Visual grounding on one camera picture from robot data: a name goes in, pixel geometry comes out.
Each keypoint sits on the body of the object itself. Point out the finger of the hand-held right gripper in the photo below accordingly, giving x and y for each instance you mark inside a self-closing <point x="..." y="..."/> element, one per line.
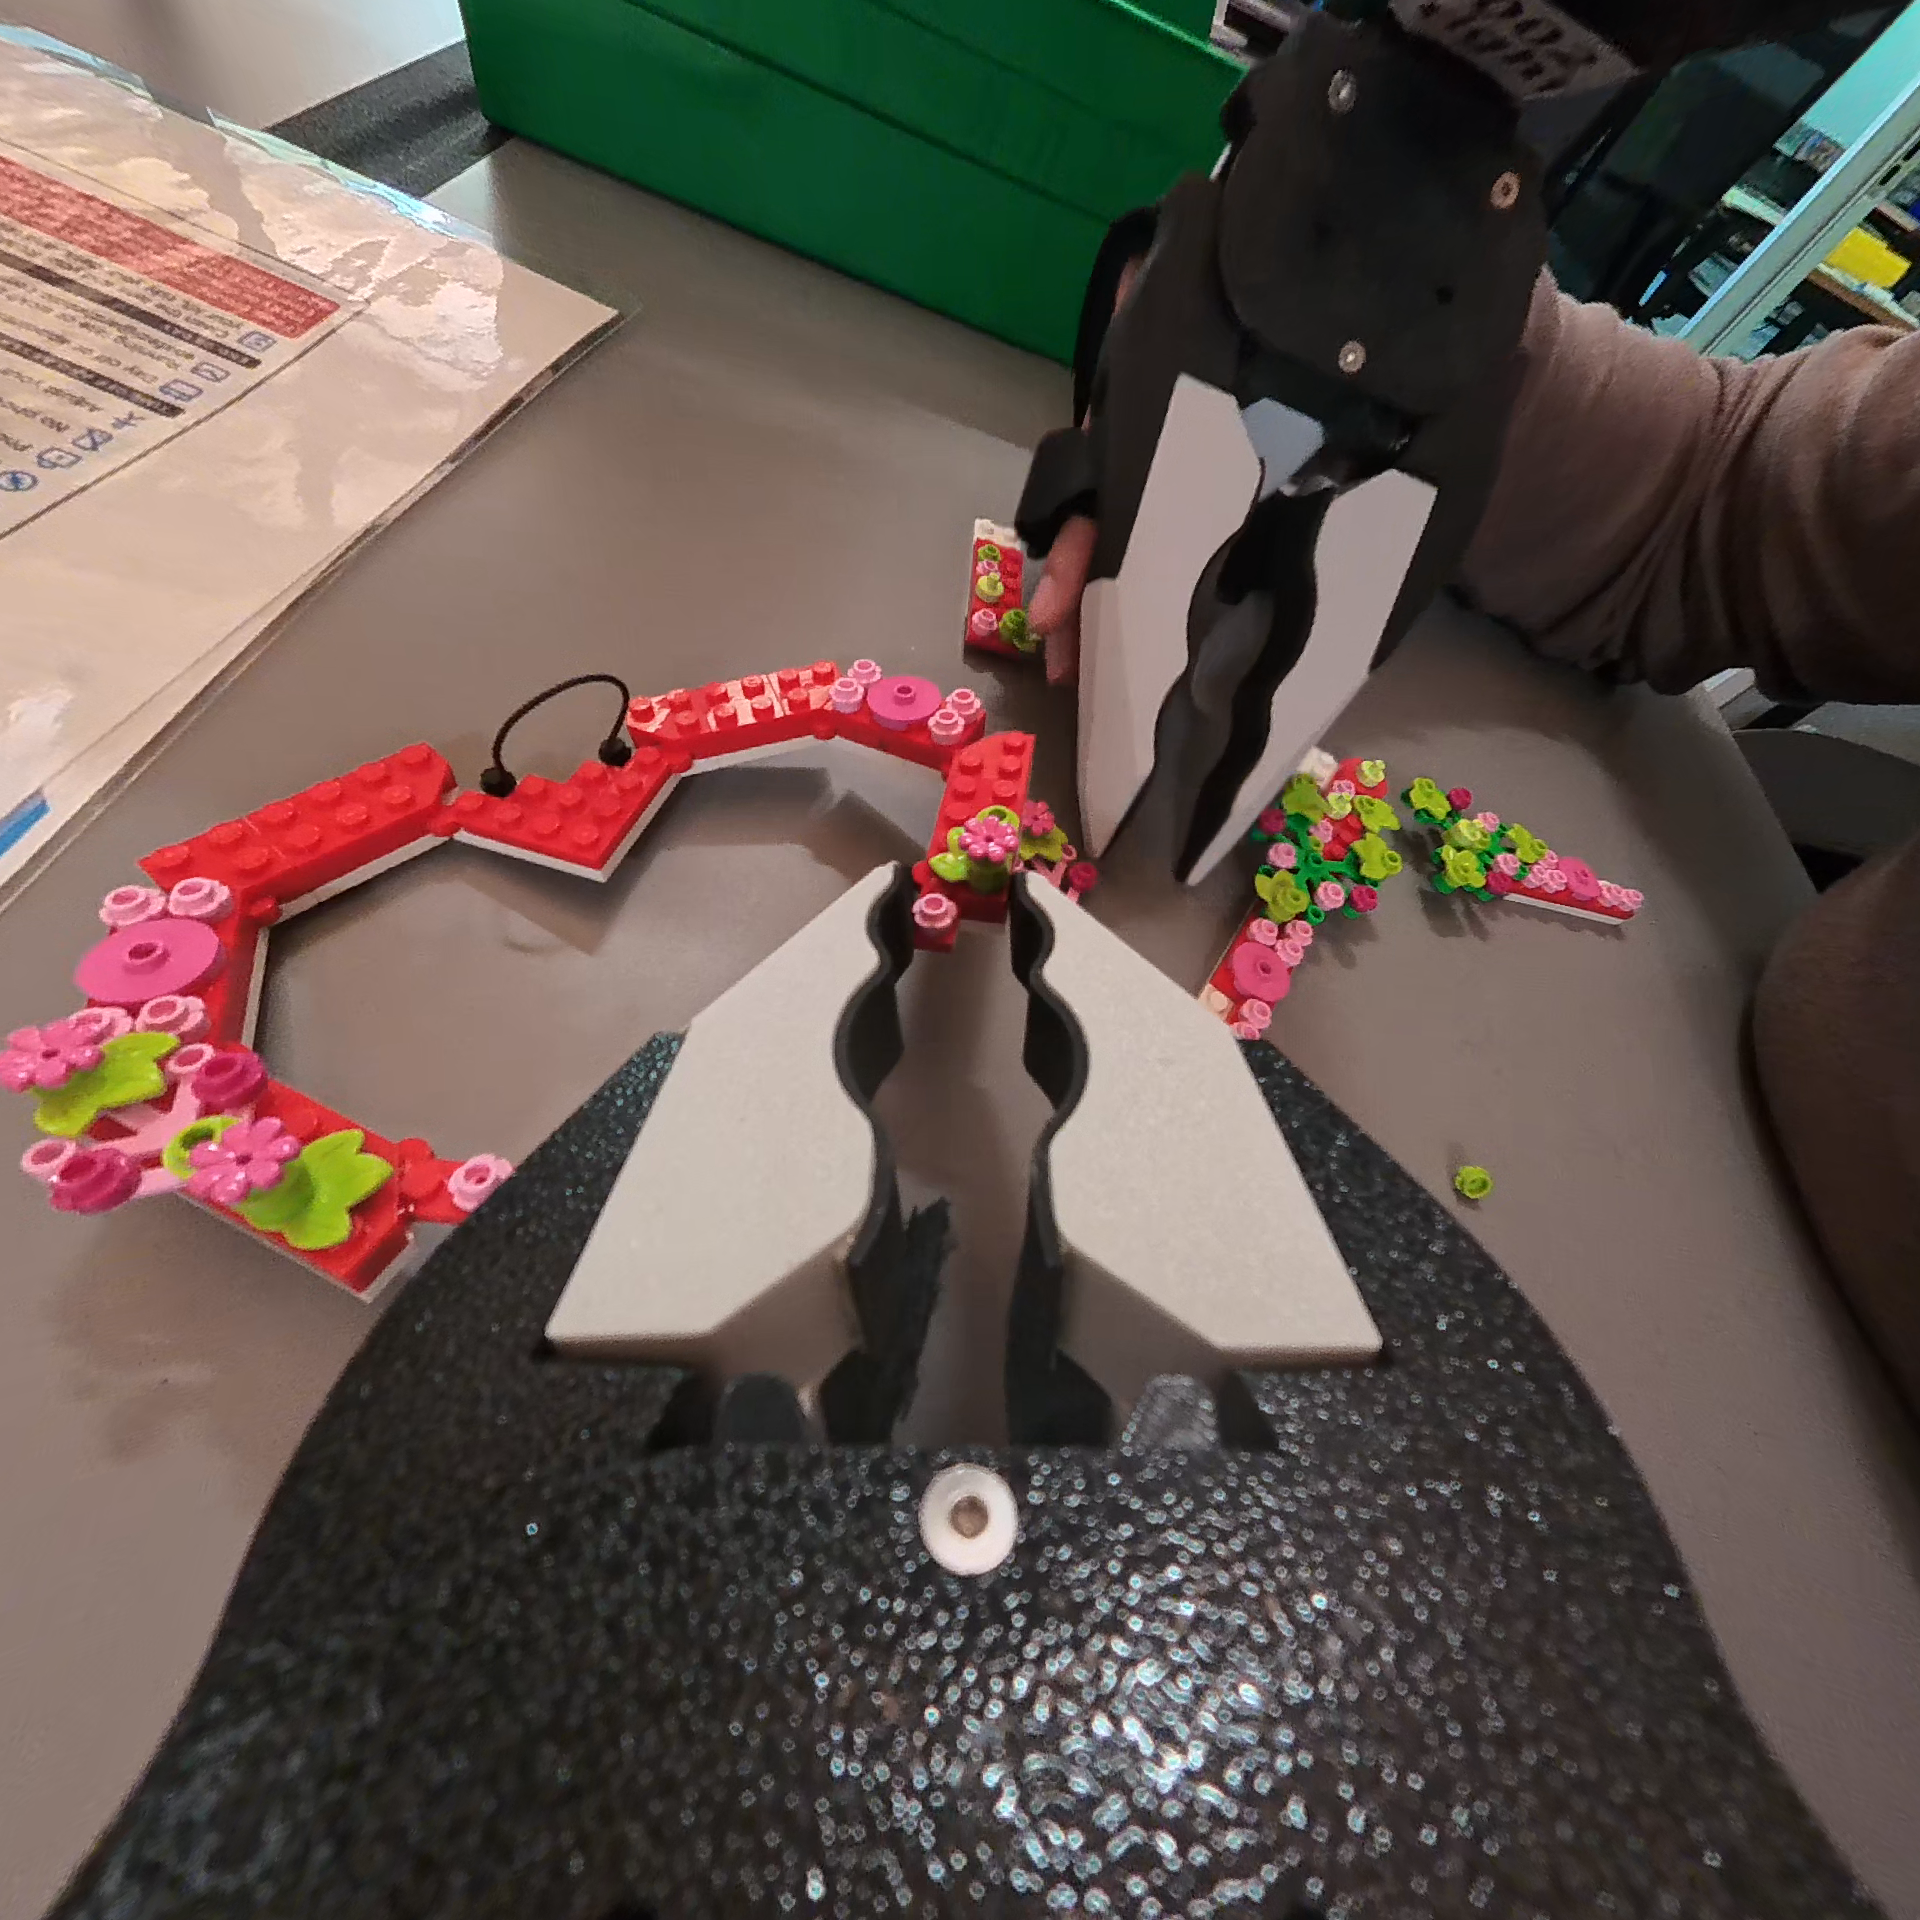
<point x="1149" y="628"/>
<point x="1365" y="585"/>

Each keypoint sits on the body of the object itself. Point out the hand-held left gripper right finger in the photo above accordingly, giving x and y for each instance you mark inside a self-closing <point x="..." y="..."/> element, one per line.
<point x="1199" y="1200"/>

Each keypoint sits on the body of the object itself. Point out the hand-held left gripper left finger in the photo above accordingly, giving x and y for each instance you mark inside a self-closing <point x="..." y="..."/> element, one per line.
<point x="720" y="1185"/>

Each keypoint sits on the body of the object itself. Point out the red lego heart frame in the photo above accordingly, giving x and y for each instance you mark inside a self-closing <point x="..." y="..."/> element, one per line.
<point x="344" y="824"/>

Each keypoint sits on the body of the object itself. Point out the person's right forearm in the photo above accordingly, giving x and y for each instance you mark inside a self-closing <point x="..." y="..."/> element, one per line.
<point x="1695" y="480"/>

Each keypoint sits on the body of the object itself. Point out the short red lego flower segment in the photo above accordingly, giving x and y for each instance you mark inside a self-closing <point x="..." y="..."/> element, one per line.
<point x="999" y="594"/>

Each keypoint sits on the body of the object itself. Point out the lime green lego flower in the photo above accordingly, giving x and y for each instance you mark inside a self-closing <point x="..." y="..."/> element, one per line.
<point x="1475" y="1181"/>

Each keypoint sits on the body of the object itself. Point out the lego segment with green stems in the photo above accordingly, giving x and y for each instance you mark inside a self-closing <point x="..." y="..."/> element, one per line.
<point x="1304" y="885"/>

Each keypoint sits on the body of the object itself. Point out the pointed lego flower segment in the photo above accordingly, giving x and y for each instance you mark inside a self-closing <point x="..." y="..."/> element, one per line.
<point x="1530" y="877"/>

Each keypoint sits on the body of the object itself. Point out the person's right hand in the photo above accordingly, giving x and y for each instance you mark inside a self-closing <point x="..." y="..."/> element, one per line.
<point x="1061" y="594"/>

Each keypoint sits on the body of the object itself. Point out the white metal beam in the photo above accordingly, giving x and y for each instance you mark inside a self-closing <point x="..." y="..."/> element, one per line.
<point x="1814" y="211"/>

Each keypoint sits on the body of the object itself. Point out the green plastic bin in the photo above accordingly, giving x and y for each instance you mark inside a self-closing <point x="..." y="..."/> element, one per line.
<point x="840" y="151"/>

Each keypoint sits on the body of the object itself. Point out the person's leg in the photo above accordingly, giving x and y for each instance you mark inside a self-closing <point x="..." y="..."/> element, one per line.
<point x="1860" y="1126"/>

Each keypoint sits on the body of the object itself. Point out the laminated instruction sheet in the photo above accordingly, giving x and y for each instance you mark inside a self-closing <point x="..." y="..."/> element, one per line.
<point x="223" y="451"/>

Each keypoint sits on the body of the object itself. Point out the black mat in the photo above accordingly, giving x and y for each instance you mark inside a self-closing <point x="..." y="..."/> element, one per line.
<point x="389" y="118"/>

